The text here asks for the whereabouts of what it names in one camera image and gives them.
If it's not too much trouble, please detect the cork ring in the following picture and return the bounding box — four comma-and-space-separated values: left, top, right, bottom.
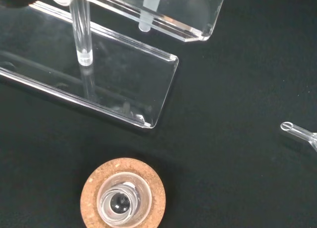
79, 157, 167, 228

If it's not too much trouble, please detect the clear round-bottom flask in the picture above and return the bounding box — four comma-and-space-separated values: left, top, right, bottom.
96, 172, 153, 228

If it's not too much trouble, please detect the black bench cloth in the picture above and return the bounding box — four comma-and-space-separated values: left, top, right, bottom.
0, 0, 317, 228

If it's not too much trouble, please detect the clear acrylic funnel stand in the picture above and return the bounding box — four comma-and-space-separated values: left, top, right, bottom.
0, 0, 227, 129

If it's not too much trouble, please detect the clear glass weighing funnel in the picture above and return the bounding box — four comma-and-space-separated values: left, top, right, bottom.
280, 121, 317, 153

